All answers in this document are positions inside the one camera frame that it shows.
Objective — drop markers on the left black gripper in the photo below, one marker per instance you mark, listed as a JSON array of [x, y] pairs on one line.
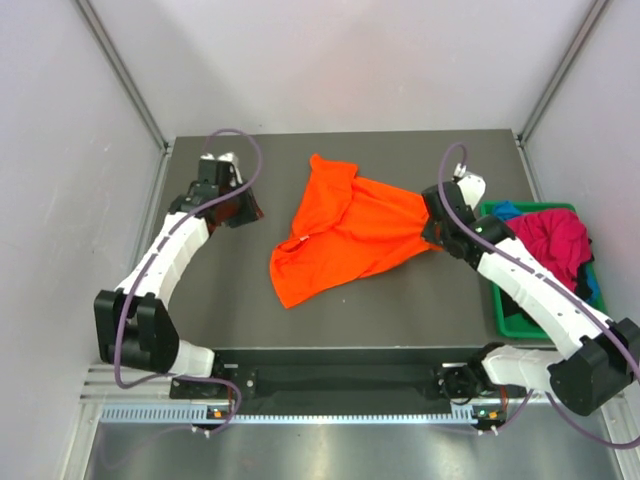
[[250, 214]]

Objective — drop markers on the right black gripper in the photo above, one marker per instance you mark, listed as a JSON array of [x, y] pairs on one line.
[[428, 233]]

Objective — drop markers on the orange t shirt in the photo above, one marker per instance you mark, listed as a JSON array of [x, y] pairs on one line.
[[347, 227]]

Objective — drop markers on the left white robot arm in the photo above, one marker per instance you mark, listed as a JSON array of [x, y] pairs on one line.
[[132, 320]]

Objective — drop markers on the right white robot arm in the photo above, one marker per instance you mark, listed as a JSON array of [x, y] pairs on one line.
[[593, 359]]

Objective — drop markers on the blue t shirt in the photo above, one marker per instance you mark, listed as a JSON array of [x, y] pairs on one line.
[[506, 210]]

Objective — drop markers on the black t shirt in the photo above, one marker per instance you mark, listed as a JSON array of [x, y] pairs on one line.
[[586, 289]]

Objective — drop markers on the green plastic bin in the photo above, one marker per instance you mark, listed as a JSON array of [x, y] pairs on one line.
[[561, 316]]

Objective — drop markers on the magenta t shirt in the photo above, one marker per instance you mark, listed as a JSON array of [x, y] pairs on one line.
[[557, 239]]

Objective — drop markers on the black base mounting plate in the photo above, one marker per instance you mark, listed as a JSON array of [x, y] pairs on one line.
[[428, 381]]

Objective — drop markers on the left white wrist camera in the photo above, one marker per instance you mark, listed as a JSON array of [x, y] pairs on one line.
[[220, 170]]

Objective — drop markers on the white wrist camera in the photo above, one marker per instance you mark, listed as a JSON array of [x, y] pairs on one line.
[[220, 170], [472, 186]]

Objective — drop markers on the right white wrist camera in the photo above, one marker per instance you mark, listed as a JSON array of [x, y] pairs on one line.
[[472, 186]]

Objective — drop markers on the left aluminium frame post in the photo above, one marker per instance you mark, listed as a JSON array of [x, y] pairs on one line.
[[106, 45]]

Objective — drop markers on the aluminium frame post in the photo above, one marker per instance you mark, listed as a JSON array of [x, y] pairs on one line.
[[106, 45], [595, 13]]

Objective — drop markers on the right aluminium frame post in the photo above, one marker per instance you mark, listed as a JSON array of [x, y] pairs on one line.
[[595, 13]]

